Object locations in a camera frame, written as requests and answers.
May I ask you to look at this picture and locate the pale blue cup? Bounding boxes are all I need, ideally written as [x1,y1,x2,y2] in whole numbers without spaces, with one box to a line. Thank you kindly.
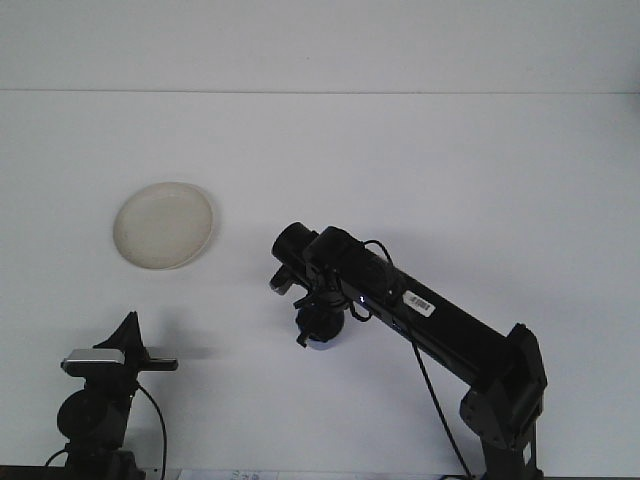
[298,319,345,352]

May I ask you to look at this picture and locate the pale round plate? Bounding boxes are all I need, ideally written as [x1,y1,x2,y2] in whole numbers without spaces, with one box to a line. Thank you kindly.
[112,182,219,272]

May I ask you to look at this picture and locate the grey gripper camera box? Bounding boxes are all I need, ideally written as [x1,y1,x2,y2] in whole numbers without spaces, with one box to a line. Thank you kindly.
[269,266,294,297]
[60,348,126,377]

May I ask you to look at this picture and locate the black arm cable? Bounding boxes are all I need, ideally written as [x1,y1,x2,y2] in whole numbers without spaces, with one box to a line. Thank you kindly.
[135,382,169,479]
[349,239,474,479]

